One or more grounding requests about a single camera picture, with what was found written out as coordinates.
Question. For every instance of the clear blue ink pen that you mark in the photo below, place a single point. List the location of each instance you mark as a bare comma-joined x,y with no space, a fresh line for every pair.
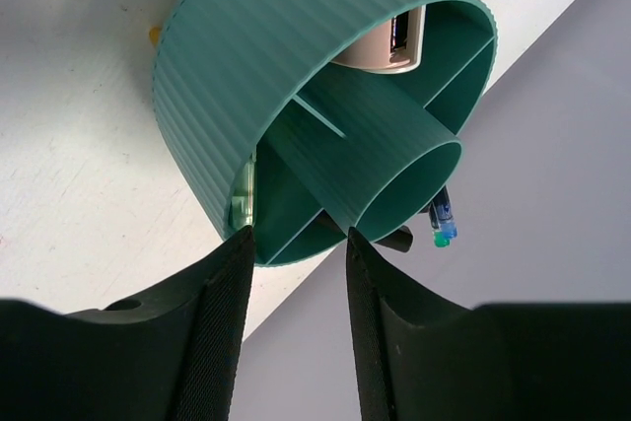
442,220

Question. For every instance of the yellow black highlighter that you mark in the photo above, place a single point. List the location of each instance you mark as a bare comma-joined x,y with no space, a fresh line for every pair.
400,240

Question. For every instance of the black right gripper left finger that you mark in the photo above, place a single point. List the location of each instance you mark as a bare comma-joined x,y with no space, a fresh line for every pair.
169,352

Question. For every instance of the teal round pen holder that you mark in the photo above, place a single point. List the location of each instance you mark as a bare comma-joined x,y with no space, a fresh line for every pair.
236,77

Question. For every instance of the yellow holder foot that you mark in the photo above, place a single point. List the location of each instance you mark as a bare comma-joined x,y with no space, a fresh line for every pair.
154,35

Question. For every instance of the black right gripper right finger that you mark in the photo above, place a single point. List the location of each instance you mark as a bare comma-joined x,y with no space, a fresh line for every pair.
419,356

